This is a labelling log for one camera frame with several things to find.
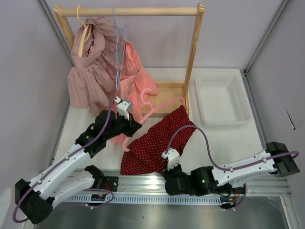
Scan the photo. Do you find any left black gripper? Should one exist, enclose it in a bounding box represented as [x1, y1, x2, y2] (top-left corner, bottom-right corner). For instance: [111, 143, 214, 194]
[104, 111, 141, 140]

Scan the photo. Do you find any pink plastic hanger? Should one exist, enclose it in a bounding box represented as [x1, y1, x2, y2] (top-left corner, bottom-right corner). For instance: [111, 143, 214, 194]
[122, 87, 187, 152]

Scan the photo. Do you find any red polka dot skirt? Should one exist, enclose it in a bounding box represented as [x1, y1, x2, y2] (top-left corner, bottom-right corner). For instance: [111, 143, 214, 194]
[120, 105, 195, 176]

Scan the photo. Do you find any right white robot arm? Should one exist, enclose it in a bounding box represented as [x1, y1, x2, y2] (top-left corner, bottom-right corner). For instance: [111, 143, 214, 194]
[162, 142, 300, 197]

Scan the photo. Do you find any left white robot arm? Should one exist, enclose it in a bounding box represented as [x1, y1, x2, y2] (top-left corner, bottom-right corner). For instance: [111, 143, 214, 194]
[12, 110, 142, 224]

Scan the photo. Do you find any beige wooden hanger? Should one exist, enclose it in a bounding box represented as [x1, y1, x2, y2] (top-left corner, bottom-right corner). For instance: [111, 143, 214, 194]
[76, 5, 92, 57]

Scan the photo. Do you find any wooden clothes rack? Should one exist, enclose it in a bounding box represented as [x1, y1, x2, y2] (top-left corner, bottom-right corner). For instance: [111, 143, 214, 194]
[53, 3, 204, 117]

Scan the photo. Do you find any salmon pink garment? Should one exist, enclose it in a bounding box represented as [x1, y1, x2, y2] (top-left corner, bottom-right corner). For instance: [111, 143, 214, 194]
[111, 40, 159, 146]

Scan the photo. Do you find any mauve pleated dress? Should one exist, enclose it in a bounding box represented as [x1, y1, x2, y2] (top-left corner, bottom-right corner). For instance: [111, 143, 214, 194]
[67, 17, 121, 117]

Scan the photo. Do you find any white plastic basket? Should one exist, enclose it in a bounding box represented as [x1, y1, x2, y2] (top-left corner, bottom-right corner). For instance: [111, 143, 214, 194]
[195, 74, 252, 126]

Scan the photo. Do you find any white slotted cable duct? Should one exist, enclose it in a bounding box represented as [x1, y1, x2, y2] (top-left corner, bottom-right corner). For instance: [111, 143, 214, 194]
[64, 193, 222, 206]

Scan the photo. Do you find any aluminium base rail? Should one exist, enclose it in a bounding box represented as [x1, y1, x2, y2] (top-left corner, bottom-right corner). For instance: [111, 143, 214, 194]
[71, 169, 293, 197]

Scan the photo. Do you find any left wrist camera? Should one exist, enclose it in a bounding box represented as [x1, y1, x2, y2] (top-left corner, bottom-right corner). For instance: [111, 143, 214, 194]
[114, 97, 133, 120]

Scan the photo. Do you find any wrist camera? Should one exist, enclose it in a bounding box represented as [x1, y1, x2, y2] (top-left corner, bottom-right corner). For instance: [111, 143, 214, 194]
[114, 97, 133, 120]
[162, 148, 180, 171]

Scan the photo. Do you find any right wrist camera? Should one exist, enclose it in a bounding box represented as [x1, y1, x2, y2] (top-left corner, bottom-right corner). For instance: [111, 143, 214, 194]
[162, 148, 180, 171]

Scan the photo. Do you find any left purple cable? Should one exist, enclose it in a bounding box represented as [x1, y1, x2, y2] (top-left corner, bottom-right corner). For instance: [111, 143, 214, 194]
[12, 95, 120, 223]

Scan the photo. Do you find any light blue wire hanger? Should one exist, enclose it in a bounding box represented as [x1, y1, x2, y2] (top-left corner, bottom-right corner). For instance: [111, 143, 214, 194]
[112, 7, 128, 91]

